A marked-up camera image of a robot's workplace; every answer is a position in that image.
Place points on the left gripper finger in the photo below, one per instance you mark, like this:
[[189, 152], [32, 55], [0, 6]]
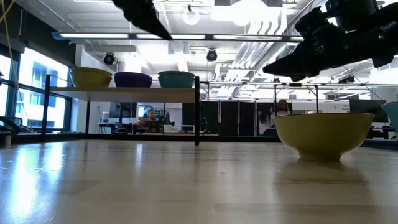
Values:
[[150, 12], [133, 15]]

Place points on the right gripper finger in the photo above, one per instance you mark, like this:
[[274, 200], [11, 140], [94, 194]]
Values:
[[295, 68], [293, 53]]

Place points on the teal patterned mini bowl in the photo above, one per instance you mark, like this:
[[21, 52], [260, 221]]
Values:
[[176, 82], [392, 115], [176, 73]]

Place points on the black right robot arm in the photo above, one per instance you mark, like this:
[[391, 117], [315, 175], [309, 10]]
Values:
[[373, 34]]

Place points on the round ceiling lamp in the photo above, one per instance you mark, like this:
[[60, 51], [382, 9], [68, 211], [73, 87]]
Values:
[[191, 17]]

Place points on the person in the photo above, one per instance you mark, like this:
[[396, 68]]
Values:
[[283, 108], [265, 121], [151, 119]]

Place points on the blue chair back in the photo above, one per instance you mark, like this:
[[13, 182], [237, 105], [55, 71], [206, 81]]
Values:
[[269, 132]]

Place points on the black background monitor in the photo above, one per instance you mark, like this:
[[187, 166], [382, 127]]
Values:
[[370, 105]]

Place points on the black room divider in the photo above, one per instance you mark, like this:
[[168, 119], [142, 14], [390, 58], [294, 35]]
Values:
[[230, 118]]

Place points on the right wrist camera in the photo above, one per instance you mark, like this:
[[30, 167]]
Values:
[[311, 23]]

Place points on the black ceiling camera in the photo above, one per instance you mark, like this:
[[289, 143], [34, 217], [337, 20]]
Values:
[[346, 79], [109, 58], [211, 55]]

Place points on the black background frame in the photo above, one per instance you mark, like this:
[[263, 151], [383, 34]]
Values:
[[316, 99]]

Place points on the wooden shelf with black frame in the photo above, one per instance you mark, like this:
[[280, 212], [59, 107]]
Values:
[[124, 95]]

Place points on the black metal rig frame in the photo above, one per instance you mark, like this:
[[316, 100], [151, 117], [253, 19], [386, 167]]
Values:
[[236, 138]]

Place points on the black wall monitor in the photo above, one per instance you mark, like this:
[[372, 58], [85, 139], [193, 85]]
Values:
[[124, 109]]

